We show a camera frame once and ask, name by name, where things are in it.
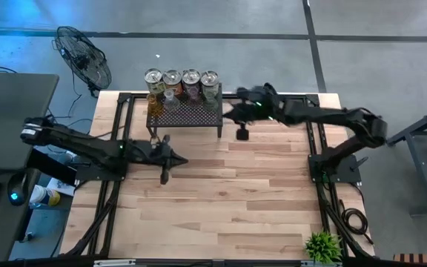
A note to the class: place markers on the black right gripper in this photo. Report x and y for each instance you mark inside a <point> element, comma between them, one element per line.
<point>248,107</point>

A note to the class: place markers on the white paper sheet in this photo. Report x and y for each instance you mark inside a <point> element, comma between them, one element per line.
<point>63,187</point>

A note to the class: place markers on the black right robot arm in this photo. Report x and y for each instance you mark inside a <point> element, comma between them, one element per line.
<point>332,115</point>

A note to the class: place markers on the pink glass candlestick holder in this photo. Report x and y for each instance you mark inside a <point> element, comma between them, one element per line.
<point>193,97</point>

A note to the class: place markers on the silver candle tin yellow label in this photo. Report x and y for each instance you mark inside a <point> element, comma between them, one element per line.
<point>153,76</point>

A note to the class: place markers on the clear glass candlestick holder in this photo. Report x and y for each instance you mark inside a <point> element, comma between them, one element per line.
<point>171,104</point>

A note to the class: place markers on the red black striped mat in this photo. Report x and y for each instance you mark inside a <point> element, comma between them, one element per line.
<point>421,258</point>

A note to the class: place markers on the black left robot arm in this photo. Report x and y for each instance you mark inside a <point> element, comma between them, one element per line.
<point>80,142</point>

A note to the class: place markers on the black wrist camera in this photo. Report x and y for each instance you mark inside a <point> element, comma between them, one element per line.
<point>271,105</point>
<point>141,148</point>

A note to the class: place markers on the green potted plant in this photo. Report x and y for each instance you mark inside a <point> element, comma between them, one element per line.
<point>322,246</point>

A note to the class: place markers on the black perforated metal shelf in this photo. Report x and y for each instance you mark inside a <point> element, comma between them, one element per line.
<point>184,118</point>

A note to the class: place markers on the black floor fan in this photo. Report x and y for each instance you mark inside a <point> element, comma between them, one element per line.
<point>82,55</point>

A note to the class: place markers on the silver candle tin purple label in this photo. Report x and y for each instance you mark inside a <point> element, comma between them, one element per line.
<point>191,76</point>

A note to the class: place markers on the black metal stand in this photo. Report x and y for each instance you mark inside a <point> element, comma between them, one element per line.
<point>421,178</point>

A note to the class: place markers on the silver candle tin orange label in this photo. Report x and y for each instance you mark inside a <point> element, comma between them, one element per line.
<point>172,77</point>

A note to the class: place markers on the black computer mouse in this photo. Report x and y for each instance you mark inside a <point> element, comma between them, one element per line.
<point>17,189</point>

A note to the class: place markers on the silver aluminium bar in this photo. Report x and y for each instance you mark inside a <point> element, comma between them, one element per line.
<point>113,263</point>

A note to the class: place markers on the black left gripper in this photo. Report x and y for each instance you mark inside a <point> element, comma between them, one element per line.
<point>166,159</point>

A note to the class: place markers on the white yellow wipes canister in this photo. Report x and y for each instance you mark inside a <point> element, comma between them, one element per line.
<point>44,196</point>

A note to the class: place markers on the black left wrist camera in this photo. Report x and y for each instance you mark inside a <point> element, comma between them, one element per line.
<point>141,148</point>

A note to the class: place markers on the silver candle tin green label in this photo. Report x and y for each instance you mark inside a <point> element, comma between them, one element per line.
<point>210,78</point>

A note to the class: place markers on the amber glass candlestick holder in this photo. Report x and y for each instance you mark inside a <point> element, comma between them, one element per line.
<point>154,105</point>

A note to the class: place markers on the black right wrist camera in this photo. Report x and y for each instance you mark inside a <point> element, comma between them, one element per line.
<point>271,105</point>

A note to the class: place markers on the grey desk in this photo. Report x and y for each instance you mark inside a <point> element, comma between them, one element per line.
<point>9,104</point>

